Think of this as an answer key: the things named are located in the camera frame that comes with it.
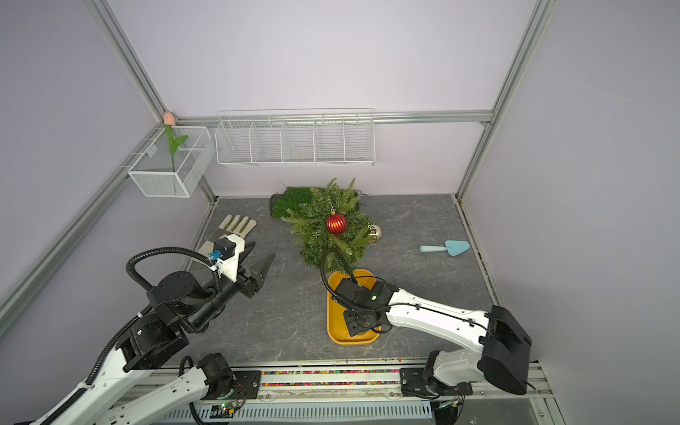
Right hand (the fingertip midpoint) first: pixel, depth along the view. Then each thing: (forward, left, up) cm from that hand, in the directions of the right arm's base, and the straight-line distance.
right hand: (356, 320), depth 78 cm
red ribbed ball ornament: (+17, +5, +25) cm, 31 cm away
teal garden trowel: (+30, -39, -7) cm, 50 cm away
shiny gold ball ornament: (+20, -6, +16) cm, 27 cm away
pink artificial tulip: (+53, +62, +26) cm, 86 cm away
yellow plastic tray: (+1, +6, -9) cm, 11 cm away
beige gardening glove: (+44, +50, -8) cm, 67 cm away
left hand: (+7, +21, +28) cm, 36 cm away
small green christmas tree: (+19, +13, +20) cm, 31 cm away
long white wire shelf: (+64, +23, +20) cm, 71 cm away
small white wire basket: (+35, +61, +28) cm, 76 cm away
